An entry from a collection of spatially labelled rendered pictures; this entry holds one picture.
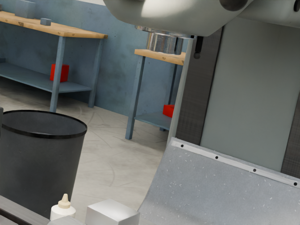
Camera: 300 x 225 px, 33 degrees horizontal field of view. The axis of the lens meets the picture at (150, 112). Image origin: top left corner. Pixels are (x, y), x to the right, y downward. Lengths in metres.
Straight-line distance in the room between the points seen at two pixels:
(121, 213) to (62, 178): 1.91
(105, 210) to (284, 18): 0.37
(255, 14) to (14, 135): 1.96
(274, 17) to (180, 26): 0.17
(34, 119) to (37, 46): 3.84
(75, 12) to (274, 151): 5.43
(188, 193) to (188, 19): 0.54
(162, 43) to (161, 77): 4.93
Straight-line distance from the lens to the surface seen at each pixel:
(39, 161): 2.55
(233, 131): 1.04
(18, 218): 1.00
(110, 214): 0.73
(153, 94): 5.63
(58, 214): 0.84
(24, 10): 6.45
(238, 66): 1.02
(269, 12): 0.72
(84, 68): 6.21
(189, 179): 1.06
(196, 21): 0.59
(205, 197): 1.04
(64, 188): 2.68
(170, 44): 0.64
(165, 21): 0.58
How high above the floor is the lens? 1.34
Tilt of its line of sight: 12 degrees down
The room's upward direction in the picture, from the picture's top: 10 degrees clockwise
